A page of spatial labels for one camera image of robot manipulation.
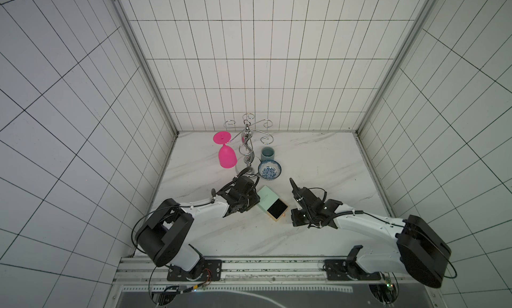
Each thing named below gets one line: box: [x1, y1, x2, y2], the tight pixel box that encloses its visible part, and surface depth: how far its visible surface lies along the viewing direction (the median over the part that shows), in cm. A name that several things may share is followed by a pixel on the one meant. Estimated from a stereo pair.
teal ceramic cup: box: [260, 146, 275, 161], surface depth 105 cm
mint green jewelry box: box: [256, 185, 280, 214], surface depth 90 cm
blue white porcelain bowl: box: [258, 160, 282, 180], surface depth 102 cm
